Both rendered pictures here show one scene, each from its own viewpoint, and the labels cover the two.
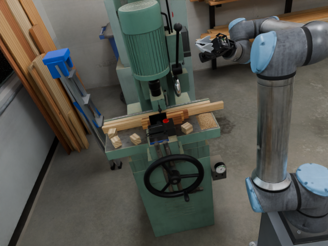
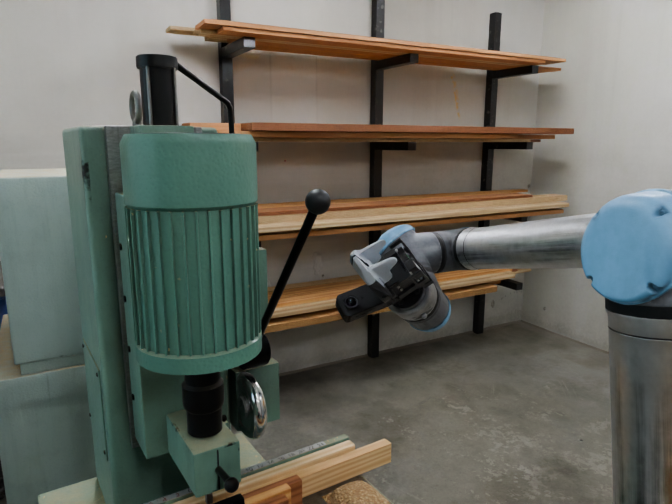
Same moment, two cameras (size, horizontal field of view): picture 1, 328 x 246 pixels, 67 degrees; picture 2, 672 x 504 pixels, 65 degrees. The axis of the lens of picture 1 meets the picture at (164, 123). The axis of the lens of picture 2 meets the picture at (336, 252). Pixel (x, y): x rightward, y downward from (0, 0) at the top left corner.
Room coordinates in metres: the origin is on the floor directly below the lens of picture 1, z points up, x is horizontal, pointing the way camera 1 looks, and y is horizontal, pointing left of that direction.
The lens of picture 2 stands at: (0.40, 0.23, 1.49)
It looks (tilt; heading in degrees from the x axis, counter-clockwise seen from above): 12 degrees down; 328
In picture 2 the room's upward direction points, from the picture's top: straight up
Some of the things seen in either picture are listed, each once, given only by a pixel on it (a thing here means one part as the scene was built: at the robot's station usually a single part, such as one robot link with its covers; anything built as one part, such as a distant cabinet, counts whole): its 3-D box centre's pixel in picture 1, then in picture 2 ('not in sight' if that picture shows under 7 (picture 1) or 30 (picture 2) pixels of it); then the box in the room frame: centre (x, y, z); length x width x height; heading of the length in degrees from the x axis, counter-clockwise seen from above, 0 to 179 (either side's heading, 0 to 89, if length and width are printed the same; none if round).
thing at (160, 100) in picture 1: (157, 99); (203, 450); (1.14, 0.01, 1.03); 0.14 x 0.07 x 0.09; 1
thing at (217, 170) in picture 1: (219, 168); not in sight; (0.91, -0.25, 0.65); 0.06 x 0.04 x 0.08; 91
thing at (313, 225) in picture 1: (308, 207); not in sight; (0.58, -0.56, 0.65); 0.19 x 0.19 x 0.10
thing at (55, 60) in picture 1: (90, 115); not in sight; (1.82, 0.61, 0.58); 0.27 x 0.25 x 1.16; 89
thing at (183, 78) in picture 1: (180, 80); (252, 389); (1.30, -0.15, 1.02); 0.09 x 0.07 x 0.12; 91
